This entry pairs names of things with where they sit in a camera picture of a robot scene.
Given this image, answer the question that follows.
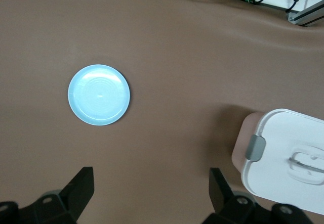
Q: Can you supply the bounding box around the pink box with white lid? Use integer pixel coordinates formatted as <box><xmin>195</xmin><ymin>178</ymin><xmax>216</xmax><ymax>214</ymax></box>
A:
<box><xmin>231</xmin><ymin>108</ymin><xmax>324</xmax><ymax>215</ymax></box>

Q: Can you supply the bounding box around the aluminium profile bar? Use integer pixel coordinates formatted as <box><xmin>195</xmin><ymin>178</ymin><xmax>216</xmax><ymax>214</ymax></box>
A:
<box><xmin>286</xmin><ymin>1</ymin><xmax>324</xmax><ymax>27</ymax></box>

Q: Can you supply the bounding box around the light blue round plate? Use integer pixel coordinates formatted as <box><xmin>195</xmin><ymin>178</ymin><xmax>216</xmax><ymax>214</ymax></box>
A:
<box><xmin>67</xmin><ymin>64</ymin><xmax>132</xmax><ymax>126</ymax></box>

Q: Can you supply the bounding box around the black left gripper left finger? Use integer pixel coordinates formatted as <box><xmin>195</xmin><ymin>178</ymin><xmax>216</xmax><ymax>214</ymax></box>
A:
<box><xmin>0</xmin><ymin>167</ymin><xmax>95</xmax><ymax>224</ymax></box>

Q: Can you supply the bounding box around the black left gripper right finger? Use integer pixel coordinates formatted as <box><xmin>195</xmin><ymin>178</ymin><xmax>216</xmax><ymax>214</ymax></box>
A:
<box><xmin>204</xmin><ymin>167</ymin><xmax>311</xmax><ymax>224</ymax></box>

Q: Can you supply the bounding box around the brown table mat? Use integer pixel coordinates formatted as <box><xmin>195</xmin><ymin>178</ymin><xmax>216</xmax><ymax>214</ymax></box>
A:
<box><xmin>0</xmin><ymin>0</ymin><xmax>324</xmax><ymax>224</ymax></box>

